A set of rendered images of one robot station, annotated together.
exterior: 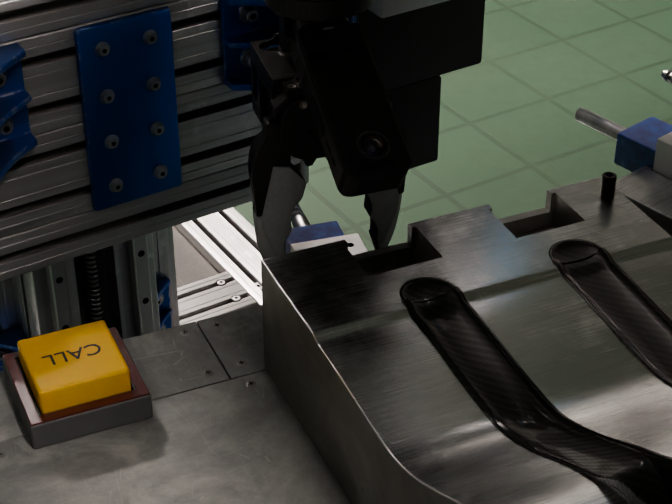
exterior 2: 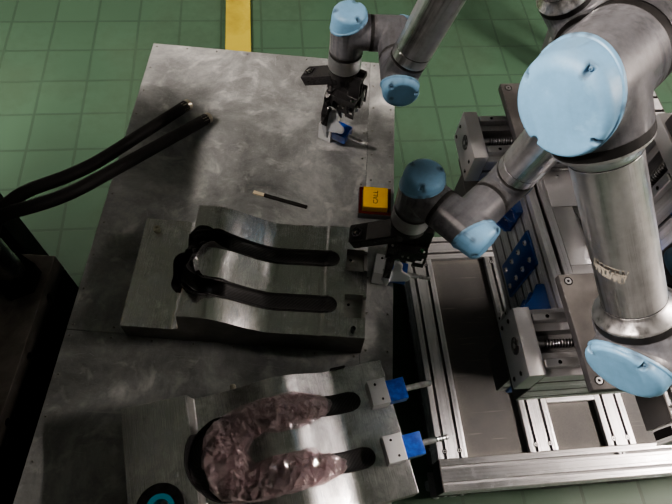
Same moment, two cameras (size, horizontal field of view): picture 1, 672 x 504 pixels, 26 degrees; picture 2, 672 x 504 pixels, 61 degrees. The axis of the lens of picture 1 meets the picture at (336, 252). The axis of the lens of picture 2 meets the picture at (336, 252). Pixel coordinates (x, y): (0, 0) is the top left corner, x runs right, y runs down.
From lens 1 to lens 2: 127 cm
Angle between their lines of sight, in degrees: 70
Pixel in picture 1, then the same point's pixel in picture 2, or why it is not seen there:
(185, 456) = (339, 218)
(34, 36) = (525, 216)
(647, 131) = (398, 387)
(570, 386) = (280, 271)
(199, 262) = (651, 439)
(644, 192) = (369, 368)
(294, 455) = not seen: hidden behind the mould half
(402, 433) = (286, 229)
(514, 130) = not seen: outside the picture
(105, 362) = (368, 202)
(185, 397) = not seen: hidden behind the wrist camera
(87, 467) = (346, 199)
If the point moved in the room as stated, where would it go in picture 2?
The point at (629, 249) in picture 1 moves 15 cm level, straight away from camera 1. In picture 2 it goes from (323, 319) to (380, 367)
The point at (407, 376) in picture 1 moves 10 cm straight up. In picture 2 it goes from (304, 239) to (304, 214)
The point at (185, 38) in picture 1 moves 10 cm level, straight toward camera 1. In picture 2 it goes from (534, 276) to (490, 261)
